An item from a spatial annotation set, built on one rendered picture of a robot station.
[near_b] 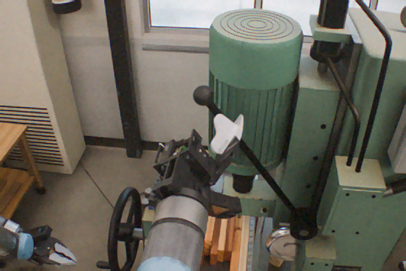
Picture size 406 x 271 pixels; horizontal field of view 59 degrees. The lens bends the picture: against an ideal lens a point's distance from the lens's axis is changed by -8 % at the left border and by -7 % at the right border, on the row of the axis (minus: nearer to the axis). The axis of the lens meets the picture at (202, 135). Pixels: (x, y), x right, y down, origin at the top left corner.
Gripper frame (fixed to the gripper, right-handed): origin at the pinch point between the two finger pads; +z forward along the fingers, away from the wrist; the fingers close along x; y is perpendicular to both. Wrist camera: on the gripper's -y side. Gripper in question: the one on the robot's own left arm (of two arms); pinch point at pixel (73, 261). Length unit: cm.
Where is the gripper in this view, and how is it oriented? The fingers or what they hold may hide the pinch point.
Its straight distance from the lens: 129.5
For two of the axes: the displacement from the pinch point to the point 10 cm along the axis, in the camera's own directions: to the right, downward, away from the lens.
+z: 8.6, 4.7, 2.3
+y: -5.0, 6.1, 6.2
